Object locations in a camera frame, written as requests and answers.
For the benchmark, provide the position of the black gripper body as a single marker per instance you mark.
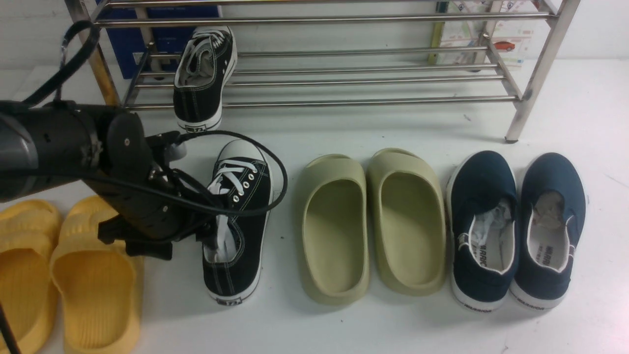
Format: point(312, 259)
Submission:
point(145, 199)

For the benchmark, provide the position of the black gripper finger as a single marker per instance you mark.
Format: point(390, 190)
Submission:
point(158, 250)

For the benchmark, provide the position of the black canvas sneaker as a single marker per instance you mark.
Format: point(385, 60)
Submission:
point(206, 65)
point(242, 181)

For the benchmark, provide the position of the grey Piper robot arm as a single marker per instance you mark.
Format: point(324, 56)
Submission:
point(59, 143)

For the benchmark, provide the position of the blue box behind rack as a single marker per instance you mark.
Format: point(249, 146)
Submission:
point(129, 44)

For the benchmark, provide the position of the stainless steel shoe rack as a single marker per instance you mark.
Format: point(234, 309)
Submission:
point(151, 87)

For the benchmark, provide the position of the right yellow foam slide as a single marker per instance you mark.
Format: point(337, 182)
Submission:
point(100, 286)

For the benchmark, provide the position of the yellow foam slide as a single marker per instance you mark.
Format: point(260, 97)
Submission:
point(29, 233)
point(100, 286)

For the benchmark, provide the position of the left yellow foam slide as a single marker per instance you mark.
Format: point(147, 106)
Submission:
point(29, 233)

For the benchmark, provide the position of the left beige foam slipper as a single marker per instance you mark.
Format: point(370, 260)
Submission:
point(330, 220)

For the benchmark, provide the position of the beige foam slipper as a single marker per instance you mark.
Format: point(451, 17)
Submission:
point(330, 220)
point(408, 213)

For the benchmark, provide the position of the right beige foam slipper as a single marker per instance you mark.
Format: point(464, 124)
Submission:
point(408, 213)

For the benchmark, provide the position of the left navy slip-on shoe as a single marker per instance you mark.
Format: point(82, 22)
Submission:
point(483, 215)

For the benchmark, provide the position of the navy slip-on shoe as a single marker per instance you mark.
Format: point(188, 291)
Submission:
point(550, 221)
point(483, 215)

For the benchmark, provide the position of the right navy slip-on shoe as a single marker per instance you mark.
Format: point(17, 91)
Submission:
point(550, 221)

